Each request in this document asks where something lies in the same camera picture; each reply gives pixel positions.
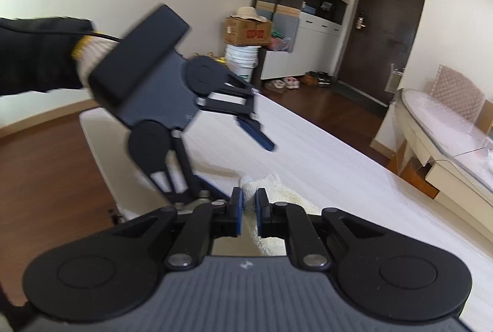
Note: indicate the shoes on floor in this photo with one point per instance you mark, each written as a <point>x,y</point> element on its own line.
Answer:
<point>312,78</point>

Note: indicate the left gloved hand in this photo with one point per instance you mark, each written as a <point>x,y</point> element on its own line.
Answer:
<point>89,52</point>

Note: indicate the dark brown door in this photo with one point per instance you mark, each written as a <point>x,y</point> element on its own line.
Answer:
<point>381,38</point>

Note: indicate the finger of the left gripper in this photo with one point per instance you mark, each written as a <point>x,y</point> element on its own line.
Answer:
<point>196,188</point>
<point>226,93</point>

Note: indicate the white plastic bucket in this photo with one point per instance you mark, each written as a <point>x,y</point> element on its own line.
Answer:
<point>242,60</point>

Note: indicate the white cabinet with shelves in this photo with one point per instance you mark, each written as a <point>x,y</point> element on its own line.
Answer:
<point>306,35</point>

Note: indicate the yellow snack bags pile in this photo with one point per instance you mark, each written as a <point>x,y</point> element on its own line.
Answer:
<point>210,55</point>

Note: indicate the cardboard box with red print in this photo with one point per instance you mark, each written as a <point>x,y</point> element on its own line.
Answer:
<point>247,32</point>

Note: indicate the straw hat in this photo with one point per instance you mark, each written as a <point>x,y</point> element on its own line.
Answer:
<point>249,14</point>

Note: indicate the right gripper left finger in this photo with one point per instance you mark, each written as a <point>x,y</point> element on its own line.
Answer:
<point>205,224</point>

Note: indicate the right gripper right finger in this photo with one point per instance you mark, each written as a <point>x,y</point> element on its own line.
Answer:
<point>291,223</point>

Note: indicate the cream dining table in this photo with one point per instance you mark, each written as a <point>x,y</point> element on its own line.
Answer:
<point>455,154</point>

